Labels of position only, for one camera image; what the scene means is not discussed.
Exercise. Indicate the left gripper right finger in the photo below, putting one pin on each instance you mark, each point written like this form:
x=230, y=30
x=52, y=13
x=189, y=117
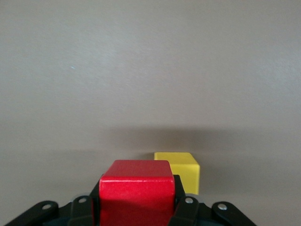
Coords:
x=188, y=212

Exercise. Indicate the brown paper table cover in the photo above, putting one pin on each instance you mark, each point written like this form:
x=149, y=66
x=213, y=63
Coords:
x=141, y=70

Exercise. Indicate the yellow wooden block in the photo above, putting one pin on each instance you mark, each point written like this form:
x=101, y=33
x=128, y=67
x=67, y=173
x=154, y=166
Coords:
x=185, y=169

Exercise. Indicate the red wooden block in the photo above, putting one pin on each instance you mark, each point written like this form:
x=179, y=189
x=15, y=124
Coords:
x=136, y=193

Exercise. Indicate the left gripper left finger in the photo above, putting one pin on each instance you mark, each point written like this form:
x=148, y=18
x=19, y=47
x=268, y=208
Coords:
x=82, y=212

